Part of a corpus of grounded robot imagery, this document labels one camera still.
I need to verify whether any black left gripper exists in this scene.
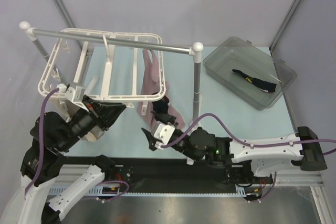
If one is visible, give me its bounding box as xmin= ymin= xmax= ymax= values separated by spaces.
xmin=59 ymin=93 xmax=127 ymax=150

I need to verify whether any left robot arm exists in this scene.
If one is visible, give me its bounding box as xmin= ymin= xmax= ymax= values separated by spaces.
xmin=1 ymin=96 xmax=129 ymax=223

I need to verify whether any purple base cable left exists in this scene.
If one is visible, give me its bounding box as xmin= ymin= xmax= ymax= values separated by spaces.
xmin=89 ymin=180 xmax=131 ymax=201

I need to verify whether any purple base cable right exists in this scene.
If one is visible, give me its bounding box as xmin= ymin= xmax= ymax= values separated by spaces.
xmin=246 ymin=171 xmax=279 ymax=202

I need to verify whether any navy belt-buckle sock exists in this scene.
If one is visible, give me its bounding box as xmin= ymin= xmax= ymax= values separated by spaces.
xmin=232 ymin=69 xmax=277 ymax=93

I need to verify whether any beige cloth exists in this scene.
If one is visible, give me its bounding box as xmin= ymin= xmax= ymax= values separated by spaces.
xmin=52 ymin=99 xmax=104 ymax=142

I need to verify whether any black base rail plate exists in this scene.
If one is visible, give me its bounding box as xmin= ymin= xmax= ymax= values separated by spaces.
xmin=81 ymin=156 xmax=275 ymax=194

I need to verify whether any white plastic clip hanger frame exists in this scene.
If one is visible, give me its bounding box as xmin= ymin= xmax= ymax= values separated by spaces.
xmin=28 ymin=28 xmax=166 ymax=108

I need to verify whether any navy Santa sock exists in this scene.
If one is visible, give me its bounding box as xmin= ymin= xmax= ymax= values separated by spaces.
xmin=152 ymin=95 xmax=170 ymax=114

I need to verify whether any grey translucent plastic bin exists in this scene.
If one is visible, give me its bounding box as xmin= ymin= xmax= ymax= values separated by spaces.
xmin=203 ymin=37 xmax=297 ymax=110

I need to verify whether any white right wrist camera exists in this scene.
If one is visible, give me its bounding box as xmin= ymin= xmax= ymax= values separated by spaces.
xmin=152 ymin=122 xmax=175 ymax=150

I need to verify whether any metal drying rack stand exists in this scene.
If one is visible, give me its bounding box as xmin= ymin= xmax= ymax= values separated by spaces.
xmin=19 ymin=21 xmax=204 ymax=166

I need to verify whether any pink cloth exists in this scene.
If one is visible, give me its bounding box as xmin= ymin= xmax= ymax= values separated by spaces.
xmin=137 ymin=49 xmax=185 ymax=130

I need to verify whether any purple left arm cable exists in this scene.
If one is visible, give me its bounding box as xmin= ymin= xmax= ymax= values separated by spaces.
xmin=25 ymin=87 xmax=62 ymax=193

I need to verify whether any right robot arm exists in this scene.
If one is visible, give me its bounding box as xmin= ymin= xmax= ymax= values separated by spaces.
xmin=142 ymin=115 xmax=328 ymax=183

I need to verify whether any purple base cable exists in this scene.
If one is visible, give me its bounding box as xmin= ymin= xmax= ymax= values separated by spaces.
xmin=89 ymin=180 xmax=131 ymax=201
xmin=246 ymin=171 xmax=279 ymax=202

